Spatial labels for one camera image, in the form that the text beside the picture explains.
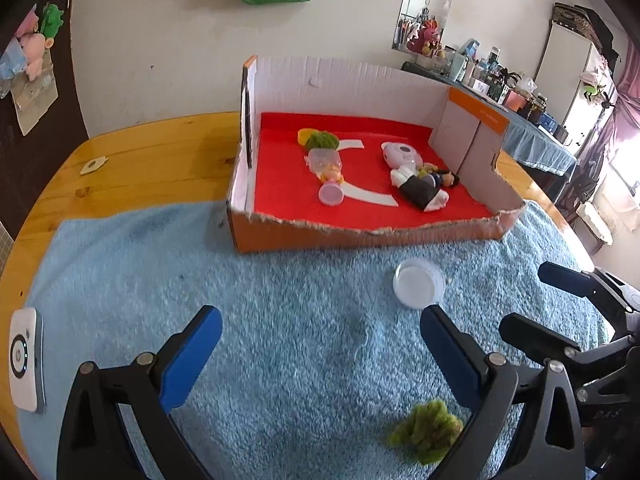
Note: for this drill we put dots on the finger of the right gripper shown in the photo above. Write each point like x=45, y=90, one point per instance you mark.
x=534, y=340
x=579, y=284

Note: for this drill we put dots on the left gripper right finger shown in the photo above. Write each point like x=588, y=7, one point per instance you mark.
x=548, y=441

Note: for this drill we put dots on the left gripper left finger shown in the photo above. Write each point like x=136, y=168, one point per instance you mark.
x=94, y=442

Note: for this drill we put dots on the black-haired small figurine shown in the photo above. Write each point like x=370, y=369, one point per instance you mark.
x=445, y=179

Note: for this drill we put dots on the yellow-haired figurine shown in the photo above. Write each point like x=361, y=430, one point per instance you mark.
x=426, y=169

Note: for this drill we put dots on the white pink round device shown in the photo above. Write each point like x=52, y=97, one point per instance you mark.
x=398, y=154

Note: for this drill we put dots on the blonde girl pink dress figurine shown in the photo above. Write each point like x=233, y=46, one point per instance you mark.
x=330, y=192

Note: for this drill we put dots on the green fuzzy toy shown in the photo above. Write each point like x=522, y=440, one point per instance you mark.
x=428, y=432
x=323, y=140

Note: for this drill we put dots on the yellow plastic cap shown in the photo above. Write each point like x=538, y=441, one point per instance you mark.
x=304, y=135

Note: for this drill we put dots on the clear plastic capsule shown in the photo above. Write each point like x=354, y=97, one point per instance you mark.
x=319, y=160

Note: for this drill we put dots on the white power bank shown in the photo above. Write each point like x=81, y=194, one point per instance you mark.
x=25, y=360

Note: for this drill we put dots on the clear round plastic lid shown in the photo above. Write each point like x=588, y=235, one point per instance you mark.
x=418, y=283

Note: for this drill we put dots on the dark side table with cloth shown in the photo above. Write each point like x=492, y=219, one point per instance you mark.
x=522, y=140

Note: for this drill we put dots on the pink curtain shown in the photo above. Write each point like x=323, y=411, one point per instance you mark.
x=622, y=126

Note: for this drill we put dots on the white refrigerator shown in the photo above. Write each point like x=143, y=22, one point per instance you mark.
x=574, y=78

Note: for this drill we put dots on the light blue towel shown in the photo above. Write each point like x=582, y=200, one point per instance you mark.
x=318, y=360

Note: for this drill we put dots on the white orange cardboard box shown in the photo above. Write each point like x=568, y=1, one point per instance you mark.
x=466, y=135

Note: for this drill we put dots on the small beige tag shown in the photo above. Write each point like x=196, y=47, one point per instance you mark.
x=93, y=165

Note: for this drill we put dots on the red paper liner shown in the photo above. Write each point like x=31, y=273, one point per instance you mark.
x=287, y=190

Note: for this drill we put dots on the pink plush rabbit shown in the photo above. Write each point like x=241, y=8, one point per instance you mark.
x=427, y=41

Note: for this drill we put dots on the dark brown door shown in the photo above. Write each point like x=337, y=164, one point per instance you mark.
x=41, y=125

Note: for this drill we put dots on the pink plush toy on door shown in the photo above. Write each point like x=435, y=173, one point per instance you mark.
x=33, y=44

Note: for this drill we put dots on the green plush toy on door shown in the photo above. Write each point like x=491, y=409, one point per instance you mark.
x=51, y=20

